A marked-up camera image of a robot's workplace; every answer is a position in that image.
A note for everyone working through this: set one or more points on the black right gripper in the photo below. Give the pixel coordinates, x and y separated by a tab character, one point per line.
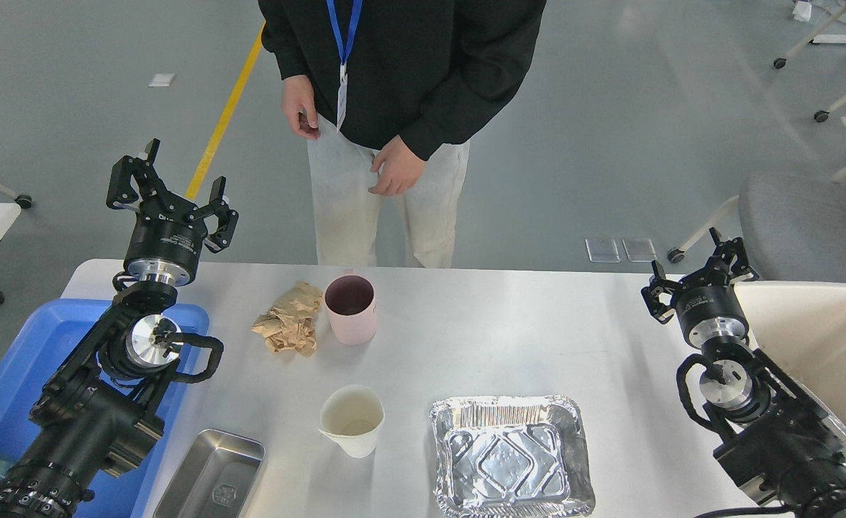
713	309

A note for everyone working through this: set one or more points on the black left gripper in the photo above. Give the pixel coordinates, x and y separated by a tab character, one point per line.
166	243

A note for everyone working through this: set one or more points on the pink ribbed mug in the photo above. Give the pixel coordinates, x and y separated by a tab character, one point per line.
351	309

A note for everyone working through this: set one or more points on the stainless steel rectangular container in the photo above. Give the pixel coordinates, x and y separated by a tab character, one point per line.
215	477

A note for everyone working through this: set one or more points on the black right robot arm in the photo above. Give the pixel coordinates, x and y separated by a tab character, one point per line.
777	441

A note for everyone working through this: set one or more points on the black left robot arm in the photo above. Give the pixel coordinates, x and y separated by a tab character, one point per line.
98	411

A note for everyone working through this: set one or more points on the person right hand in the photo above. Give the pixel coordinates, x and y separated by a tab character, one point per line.
298	107

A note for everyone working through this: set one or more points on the person left hand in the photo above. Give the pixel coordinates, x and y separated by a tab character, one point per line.
398	169

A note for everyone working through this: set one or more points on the grey office chair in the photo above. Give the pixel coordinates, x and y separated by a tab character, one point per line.
794	228

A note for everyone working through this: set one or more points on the beige plastic bin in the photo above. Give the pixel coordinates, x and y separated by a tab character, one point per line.
802	327

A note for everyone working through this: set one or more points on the crumpled brown paper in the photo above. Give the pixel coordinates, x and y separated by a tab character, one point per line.
289	325

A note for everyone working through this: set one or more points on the blue plastic tray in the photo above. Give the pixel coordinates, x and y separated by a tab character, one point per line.
45	340

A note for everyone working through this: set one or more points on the aluminium foil tray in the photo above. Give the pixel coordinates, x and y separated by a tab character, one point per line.
511	456

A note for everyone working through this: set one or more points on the white paper cup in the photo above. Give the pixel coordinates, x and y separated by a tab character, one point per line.
352	418

